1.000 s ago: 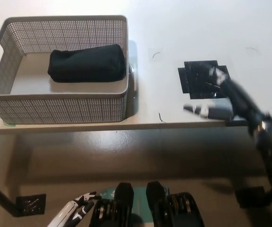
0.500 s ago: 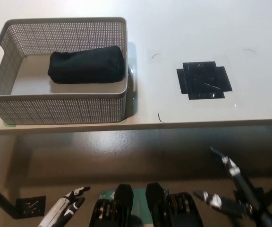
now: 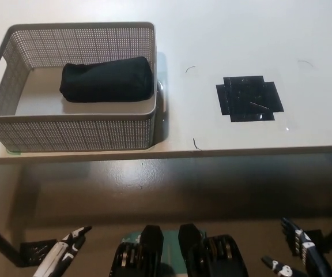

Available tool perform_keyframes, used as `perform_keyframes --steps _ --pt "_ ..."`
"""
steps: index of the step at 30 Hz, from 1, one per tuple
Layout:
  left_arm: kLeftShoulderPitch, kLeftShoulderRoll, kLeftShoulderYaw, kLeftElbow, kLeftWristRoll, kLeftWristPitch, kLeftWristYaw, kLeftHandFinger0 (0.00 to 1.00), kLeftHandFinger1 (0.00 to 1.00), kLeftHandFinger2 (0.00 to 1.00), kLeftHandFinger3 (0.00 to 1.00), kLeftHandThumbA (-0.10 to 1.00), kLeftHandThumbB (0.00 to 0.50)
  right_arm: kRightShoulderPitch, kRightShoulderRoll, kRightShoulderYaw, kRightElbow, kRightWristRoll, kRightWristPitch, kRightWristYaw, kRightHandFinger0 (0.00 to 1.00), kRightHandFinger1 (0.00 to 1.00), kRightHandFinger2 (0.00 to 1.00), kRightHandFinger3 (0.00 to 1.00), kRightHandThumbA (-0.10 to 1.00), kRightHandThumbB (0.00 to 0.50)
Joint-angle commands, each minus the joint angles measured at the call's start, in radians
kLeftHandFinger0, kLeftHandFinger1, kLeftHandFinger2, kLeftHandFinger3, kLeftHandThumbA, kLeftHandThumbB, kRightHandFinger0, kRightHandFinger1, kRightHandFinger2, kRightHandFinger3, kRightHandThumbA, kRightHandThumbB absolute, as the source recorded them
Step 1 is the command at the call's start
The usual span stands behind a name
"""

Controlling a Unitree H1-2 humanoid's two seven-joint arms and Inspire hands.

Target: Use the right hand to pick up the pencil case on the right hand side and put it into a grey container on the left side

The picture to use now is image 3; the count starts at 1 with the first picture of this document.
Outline grey perforated plastic basket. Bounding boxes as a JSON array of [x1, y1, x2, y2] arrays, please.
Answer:
[[0, 21, 167, 153]]

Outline black fabric pencil case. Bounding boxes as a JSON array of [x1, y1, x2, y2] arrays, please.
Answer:
[[59, 56, 154, 104]]

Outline robot right hand white black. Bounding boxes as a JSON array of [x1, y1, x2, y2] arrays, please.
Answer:
[[261, 216, 332, 277]]

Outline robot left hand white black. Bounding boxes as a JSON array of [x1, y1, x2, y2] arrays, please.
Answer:
[[35, 226, 93, 277]]

